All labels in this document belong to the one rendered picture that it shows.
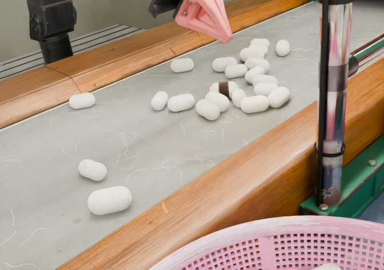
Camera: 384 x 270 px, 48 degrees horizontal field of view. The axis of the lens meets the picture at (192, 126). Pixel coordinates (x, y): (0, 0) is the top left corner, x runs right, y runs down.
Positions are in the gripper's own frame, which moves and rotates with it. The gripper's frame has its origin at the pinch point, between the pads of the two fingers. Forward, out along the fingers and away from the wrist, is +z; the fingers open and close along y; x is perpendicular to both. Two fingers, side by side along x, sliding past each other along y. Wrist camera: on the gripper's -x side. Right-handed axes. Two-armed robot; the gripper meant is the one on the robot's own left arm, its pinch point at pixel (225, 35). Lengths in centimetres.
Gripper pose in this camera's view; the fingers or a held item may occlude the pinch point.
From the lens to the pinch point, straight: 57.4
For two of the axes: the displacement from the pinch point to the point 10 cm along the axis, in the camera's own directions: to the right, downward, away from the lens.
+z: 6.0, 7.7, -2.2
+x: -3.5, 5.0, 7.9
